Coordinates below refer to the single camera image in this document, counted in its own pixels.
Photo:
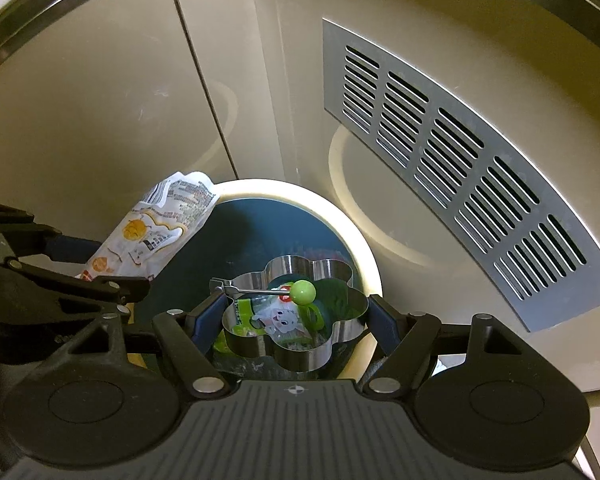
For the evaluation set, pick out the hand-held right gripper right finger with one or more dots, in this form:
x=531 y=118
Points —
x=384 y=327

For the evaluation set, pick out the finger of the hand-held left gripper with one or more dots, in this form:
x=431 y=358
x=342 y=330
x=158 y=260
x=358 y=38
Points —
x=80 y=282
x=72 y=249

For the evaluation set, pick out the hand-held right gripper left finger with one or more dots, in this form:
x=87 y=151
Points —
x=211 y=321

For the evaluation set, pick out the green snack bag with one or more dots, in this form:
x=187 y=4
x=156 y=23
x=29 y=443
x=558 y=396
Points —
x=240 y=319

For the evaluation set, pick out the white orange-print snack bag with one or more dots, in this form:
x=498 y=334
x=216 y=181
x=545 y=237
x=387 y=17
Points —
x=150 y=230

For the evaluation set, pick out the flower-shaped metal mold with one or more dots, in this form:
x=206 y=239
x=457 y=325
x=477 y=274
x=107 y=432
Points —
x=305 y=360

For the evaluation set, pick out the cream round trash bin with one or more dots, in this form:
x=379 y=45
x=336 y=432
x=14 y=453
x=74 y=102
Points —
x=352 y=242

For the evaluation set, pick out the blue bin liner bag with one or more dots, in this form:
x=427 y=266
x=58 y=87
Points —
x=260 y=230

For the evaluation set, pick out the beige cabinet door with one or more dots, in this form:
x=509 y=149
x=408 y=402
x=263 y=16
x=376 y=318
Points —
x=95 y=110
x=430 y=20

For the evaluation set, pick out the metal cabinet vent grille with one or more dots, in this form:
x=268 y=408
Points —
x=455 y=170

